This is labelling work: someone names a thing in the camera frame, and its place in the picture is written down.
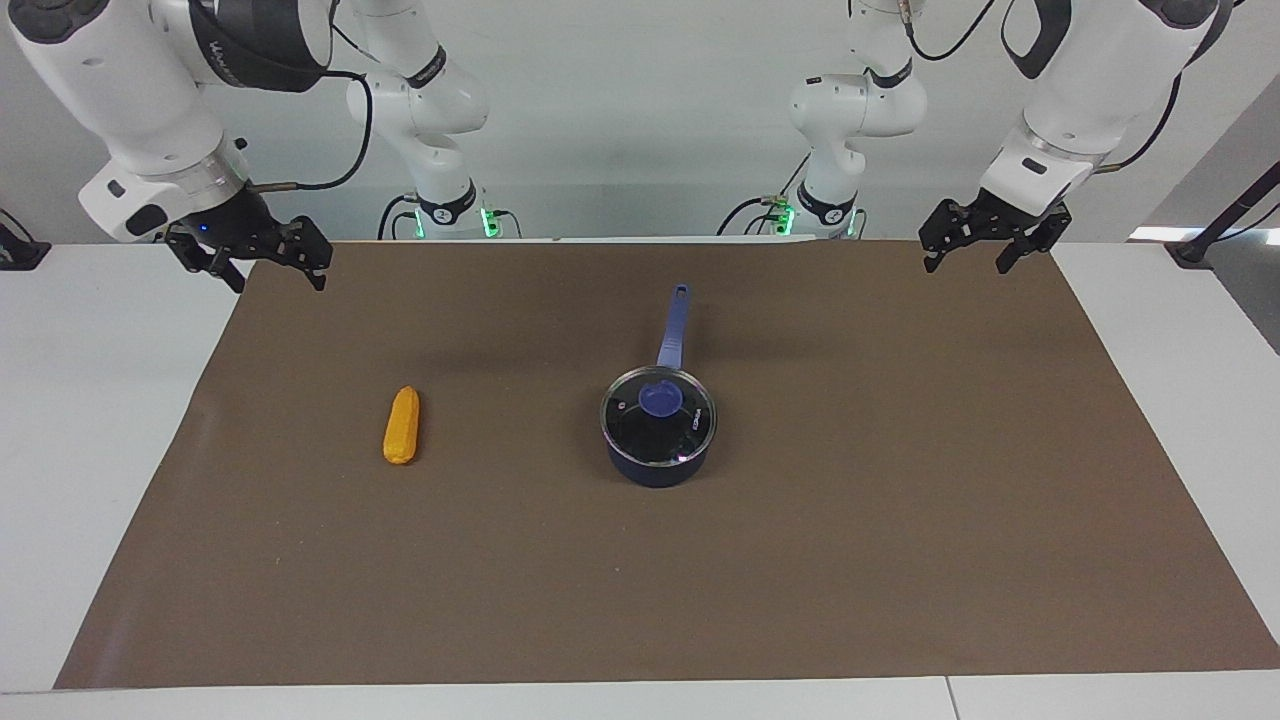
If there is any brown table mat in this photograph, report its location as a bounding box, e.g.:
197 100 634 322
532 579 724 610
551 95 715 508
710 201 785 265
53 238 1280 691

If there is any black stand leg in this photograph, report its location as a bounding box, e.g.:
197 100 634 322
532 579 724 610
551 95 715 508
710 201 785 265
1165 160 1280 269

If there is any yellow corn cob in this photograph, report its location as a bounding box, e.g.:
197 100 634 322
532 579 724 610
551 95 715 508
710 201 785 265
383 386 422 467

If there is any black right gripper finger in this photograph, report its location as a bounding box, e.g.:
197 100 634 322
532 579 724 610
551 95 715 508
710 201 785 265
283 215 334 294
165 230 248 295

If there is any glass lid with blue knob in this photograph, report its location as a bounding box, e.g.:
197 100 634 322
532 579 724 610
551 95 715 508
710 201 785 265
600 366 718 467

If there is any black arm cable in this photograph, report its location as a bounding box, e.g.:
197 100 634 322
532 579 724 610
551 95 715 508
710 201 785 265
245 20 376 193
900 0 1187 177

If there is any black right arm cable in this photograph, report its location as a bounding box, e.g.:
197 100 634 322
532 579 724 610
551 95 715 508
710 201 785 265
245 20 376 193

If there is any black base cable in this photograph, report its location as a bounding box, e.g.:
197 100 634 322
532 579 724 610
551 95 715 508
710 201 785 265
377 193 419 242
715 193 793 239

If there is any black stand foot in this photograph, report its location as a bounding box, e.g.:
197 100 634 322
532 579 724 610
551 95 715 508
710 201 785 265
0 208 51 271

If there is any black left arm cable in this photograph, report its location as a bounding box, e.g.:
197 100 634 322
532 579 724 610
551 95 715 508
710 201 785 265
900 0 1187 177

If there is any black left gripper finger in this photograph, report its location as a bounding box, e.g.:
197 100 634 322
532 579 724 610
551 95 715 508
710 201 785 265
919 199 977 275
995 204 1074 276

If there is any dark pot with blue handle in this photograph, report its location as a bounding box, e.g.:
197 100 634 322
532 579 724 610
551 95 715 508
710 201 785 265
604 283 717 489

